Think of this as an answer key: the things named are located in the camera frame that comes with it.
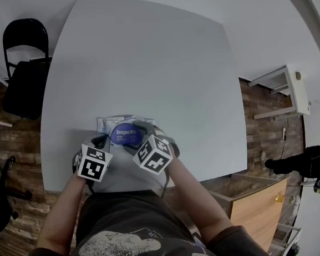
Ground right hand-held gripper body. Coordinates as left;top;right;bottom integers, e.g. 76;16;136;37
122;117;182;179

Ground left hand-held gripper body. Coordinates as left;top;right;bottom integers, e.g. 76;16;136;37
70;139;116;186

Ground wet wipe pack blue lid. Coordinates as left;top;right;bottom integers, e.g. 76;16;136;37
95;112;160;150

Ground person's left forearm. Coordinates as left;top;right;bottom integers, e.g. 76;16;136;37
30;174;97;256

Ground person's right forearm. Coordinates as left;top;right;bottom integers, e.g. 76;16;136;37
164;145;235;248

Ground dark printed t-shirt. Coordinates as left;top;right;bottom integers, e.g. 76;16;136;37
15;177;272;256

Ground black folding chair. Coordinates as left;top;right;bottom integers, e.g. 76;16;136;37
0;16;57;123

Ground wooden cabinet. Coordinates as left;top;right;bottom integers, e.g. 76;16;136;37
207;168;295;256

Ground white overturned side table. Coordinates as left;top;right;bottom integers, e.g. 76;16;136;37
246;63;312;122

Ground white metal rack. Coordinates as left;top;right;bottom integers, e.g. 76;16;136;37
267;219;305;256

